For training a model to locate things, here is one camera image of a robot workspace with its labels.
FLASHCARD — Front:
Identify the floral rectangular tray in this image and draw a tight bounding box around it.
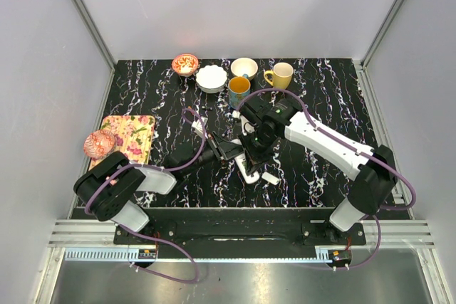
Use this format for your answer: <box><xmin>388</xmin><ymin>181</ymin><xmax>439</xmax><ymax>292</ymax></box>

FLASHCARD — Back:
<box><xmin>88</xmin><ymin>115</ymin><xmax>155</xmax><ymax>169</ymax></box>

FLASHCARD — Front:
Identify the red patterned bowl on tray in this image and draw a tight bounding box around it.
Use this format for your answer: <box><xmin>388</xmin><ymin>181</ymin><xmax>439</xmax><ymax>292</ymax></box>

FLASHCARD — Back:
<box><xmin>83</xmin><ymin>130</ymin><xmax>117</xmax><ymax>159</ymax></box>

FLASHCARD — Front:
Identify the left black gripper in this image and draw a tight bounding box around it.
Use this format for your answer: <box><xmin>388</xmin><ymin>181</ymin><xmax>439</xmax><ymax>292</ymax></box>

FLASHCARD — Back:
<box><xmin>183</xmin><ymin>132</ymin><xmax>244</xmax><ymax>177</ymax></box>

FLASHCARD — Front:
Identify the white remote control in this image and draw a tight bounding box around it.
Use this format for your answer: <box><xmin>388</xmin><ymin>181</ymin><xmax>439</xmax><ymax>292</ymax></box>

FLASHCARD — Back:
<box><xmin>234</xmin><ymin>154</ymin><xmax>260</xmax><ymax>184</ymax></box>

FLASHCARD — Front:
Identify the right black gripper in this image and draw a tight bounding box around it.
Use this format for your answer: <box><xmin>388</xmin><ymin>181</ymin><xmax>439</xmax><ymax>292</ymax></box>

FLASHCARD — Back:
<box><xmin>237</xmin><ymin>127</ymin><xmax>278</xmax><ymax>175</ymax></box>

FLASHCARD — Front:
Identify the orange floral small bowl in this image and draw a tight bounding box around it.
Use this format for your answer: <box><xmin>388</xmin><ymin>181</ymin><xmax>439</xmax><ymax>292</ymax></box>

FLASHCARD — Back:
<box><xmin>172</xmin><ymin>53</ymin><xmax>199</xmax><ymax>77</ymax></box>

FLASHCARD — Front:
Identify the white scalloped bowl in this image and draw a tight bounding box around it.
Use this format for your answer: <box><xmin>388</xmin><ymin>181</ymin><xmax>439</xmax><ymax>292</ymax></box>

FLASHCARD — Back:
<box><xmin>195</xmin><ymin>65</ymin><xmax>227</xmax><ymax>94</ymax></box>

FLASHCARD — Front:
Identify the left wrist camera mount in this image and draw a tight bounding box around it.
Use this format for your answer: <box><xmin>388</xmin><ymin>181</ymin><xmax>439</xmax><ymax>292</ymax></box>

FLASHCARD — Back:
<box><xmin>192</xmin><ymin>116</ymin><xmax>208</xmax><ymax>138</ymax></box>

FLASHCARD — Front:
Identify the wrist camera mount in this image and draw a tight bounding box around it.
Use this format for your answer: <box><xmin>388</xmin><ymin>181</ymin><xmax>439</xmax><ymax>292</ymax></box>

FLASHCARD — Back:
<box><xmin>232</xmin><ymin>110</ymin><xmax>255</xmax><ymax>137</ymax></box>
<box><xmin>192</xmin><ymin>116</ymin><xmax>208</xmax><ymax>138</ymax></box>

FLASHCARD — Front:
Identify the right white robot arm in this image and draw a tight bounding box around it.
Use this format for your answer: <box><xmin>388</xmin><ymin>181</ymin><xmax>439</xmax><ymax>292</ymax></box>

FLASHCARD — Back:
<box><xmin>239</xmin><ymin>98</ymin><xmax>398</xmax><ymax>244</ymax></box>

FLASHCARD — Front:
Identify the blue mug orange inside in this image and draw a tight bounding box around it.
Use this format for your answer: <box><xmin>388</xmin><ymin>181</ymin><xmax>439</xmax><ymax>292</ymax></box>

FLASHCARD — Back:
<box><xmin>228</xmin><ymin>76</ymin><xmax>251</xmax><ymax>109</ymax></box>

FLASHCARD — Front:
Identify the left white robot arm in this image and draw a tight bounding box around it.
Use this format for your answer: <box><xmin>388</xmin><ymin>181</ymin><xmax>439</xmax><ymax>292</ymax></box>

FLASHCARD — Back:
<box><xmin>73</xmin><ymin>133</ymin><xmax>244</xmax><ymax>244</ymax></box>

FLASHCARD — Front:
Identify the white battery cover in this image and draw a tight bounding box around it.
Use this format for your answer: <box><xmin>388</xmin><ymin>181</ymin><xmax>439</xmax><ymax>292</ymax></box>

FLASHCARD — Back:
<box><xmin>261</xmin><ymin>172</ymin><xmax>280</xmax><ymax>186</ymax></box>

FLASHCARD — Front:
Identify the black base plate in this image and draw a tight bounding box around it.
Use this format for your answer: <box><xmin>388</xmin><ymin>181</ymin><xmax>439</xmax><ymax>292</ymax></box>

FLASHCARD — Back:
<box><xmin>71</xmin><ymin>206</ymin><xmax>393</xmax><ymax>261</ymax></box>

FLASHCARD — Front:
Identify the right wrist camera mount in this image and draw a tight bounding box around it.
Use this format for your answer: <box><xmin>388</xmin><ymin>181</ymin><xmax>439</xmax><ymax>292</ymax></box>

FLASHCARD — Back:
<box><xmin>232</xmin><ymin>110</ymin><xmax>255</xmax><ymax>137</ymax></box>

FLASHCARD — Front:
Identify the yellow mug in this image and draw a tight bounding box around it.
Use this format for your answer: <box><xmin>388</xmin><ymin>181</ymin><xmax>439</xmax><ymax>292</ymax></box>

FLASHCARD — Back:
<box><xmin>264</xmin><ymin>62</ymin><xmax>294</xmax><ymax>90</ymax></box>

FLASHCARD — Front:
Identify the cream round bowl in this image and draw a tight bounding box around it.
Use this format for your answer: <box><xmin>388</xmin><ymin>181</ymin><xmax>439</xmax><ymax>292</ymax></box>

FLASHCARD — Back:
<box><xmin>230</xmin><ymin>58</ymin><xmax>258</xmax><ymax>80</ymax></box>

